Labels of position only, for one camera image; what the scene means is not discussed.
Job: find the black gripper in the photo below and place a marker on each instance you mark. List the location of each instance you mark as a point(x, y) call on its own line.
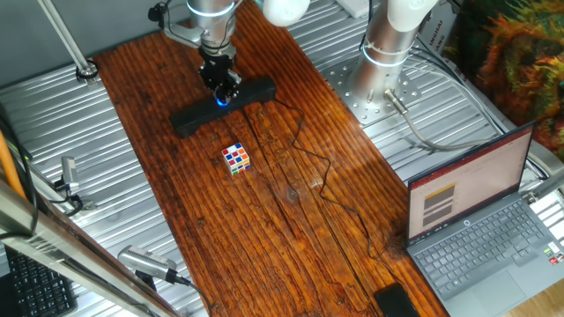
point(218, 66)

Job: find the black speaker volume knob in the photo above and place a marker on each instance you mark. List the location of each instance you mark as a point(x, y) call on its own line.
point(222, 103)

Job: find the black soundbar speaker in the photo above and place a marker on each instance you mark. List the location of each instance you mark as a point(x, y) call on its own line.
point(198, 119)

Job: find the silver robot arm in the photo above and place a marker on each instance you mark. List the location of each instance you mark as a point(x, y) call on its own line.
point(383, 53)

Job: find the white Rubik's cube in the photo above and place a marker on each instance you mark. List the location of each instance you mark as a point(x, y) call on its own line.
point(235, 158)

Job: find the white power strip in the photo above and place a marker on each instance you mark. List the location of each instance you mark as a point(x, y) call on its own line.
point(352, 6)

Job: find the metal pole stand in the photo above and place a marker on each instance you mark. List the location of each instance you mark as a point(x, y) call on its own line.
point(66, 39)

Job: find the box with printed letters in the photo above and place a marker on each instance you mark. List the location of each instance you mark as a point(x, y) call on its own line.
point(436, 31)

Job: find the orange stick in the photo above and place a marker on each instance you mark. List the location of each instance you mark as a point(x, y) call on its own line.
point(9, 167)

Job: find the black smartphone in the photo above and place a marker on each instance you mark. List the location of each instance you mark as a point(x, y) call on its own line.
point(394, 304)

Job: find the black keyboard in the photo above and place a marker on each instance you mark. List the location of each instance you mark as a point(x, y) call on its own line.
point(39, 290)

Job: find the grey laptop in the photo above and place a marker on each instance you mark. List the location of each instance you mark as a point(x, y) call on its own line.
point(476, 246)

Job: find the orange green fuzzy plush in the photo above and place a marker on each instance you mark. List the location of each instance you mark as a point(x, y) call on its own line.
point(520, 66)

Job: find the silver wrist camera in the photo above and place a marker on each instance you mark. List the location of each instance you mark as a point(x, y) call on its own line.
point(185, 35)

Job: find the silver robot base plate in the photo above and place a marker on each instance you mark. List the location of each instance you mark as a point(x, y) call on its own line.
point(374, 112)

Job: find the silver finned camera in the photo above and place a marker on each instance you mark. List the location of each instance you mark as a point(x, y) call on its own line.
point(145, 260)

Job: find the grey metal frame bar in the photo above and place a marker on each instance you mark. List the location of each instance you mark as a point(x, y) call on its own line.
point(66, 251)

